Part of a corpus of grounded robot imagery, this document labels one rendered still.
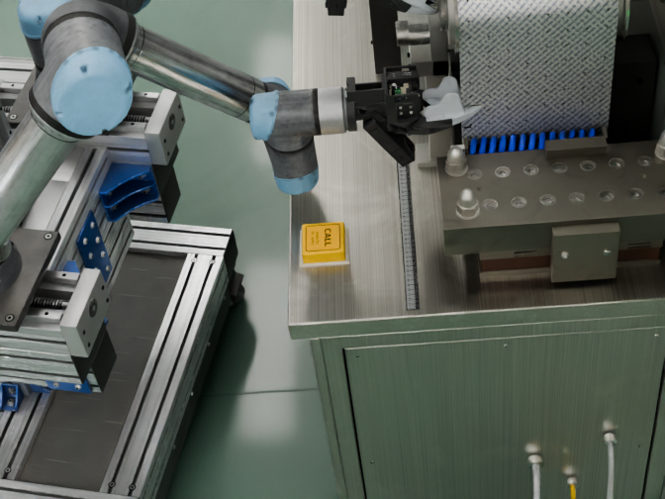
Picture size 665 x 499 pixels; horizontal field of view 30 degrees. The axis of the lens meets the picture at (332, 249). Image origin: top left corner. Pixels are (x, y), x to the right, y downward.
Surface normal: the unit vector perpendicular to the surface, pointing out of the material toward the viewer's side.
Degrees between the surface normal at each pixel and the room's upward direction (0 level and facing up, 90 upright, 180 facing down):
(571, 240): 90
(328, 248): 0
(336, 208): 0
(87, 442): 0
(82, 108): 85
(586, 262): 90
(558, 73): 90
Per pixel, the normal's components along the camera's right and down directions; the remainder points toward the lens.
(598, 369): 0.01, 0.75
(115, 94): 0.35, 0.61
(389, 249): -0.10, -0.66
